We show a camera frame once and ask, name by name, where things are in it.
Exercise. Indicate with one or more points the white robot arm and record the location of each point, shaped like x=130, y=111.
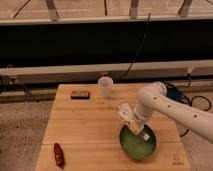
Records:
x=153, y=97

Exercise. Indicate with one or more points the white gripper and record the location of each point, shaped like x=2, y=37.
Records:
x=135, y=122

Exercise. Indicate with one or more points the brown rectangular block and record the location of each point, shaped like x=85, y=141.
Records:
x=77, y=94

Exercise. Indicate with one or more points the white plastic cup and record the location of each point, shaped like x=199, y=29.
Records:
x=105, y=84

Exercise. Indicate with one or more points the green ceramic bowl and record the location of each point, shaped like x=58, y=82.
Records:
x=136, y=147

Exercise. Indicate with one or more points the red chili pepper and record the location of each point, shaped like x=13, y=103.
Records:
x=59, y=156

